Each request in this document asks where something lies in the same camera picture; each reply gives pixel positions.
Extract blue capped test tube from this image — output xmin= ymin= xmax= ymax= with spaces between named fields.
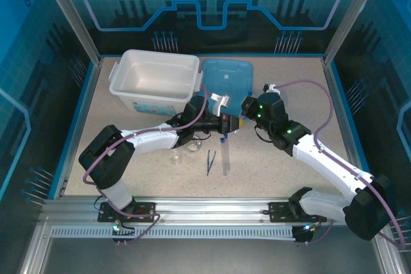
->
xmin=220 ymin=134 xmax=232 ymax=177

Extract blue plastic box lid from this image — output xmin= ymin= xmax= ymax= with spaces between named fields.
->
xmin=200 ymin=58 xmax=254 ymax=119

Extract dark blue tweezers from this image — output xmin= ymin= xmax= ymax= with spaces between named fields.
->
xmin=205 ymin=149 xmax=216 ymax=177

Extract white plastic storage box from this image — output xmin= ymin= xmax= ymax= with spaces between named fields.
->
xmin=108 ymin=49 xmax=204 ymax=117

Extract small green-lit electronics module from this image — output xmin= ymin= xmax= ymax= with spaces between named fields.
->
xmin=111 ymin=222 xmax=136 ymax=237
xmin=293 ymin=222 xmax=322 ymax=243

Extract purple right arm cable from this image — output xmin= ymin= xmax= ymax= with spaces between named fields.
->
xmin=274 ymin=78 xmax=407 ymax=251

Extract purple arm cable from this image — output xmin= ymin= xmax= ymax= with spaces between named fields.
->
xmin=274 ymin=78 xmax=407 ymax=251
xmin=82 ymin=94 xmax=209 ymax=246

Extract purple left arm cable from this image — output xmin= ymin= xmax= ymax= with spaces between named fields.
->
xmin=82 ymin=94 xmax=209 ymax=246

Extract aluminium mounting rail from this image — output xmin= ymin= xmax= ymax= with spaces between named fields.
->
xmin=40 ymin=196 xmax=385 ymax=225

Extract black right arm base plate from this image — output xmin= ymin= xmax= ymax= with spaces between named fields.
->
xmin=268 ymin=201 xmax=328 ymax=223

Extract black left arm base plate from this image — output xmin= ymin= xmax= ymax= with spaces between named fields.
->
xmin=98 ymin=201 xmax=157 ymax=223

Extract white slotted cable duct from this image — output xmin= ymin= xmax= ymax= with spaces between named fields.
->
xmin=50 ymin=225 xmax=298 ymax=240

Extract aluminium frame post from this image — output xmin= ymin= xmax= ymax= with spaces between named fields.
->
xmin=322 ymin=0 xmax=389 ymax=66
xmin=35 ymin=0 xmax=103 ymax=66

